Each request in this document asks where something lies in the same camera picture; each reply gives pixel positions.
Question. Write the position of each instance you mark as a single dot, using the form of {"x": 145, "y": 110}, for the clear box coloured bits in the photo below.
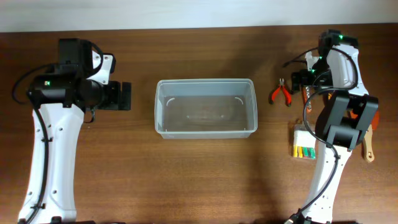
{"x": 304, "y": 143}

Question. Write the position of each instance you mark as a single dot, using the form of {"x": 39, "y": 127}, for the clear plastic container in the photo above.
{"x": 206, "y": 108}

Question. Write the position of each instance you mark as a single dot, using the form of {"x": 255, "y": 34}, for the orange scraper wooden handle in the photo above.
{"x": 368, "y": 139}

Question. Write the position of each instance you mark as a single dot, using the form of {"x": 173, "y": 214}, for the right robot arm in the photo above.
{"x": 342, "y": 124}

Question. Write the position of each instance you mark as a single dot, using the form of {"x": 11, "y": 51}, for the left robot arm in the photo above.
{"x": 60, "y": 97}

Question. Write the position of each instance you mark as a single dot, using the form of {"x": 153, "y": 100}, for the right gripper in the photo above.
{"x": 298, "y": 81}

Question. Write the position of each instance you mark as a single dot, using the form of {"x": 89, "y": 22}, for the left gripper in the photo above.
{"x": 116, "y": 95}

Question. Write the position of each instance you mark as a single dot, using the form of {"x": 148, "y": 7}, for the orange socket bit rail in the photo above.
{"x": 306, "y": 92}

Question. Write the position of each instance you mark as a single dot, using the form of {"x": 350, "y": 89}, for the red handled small cutters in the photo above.
{"x": 281, "y": 88}

